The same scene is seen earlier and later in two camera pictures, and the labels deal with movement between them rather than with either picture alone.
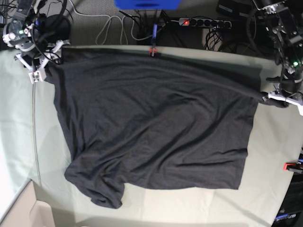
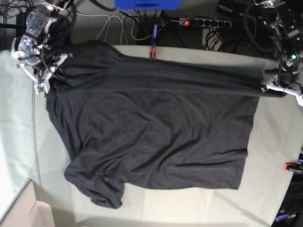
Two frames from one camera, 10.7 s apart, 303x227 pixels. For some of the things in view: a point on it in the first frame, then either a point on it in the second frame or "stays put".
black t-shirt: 137,119 stays put
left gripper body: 36,61 -> 40,83
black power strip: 205,22 stays put
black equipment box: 290,213 stays put
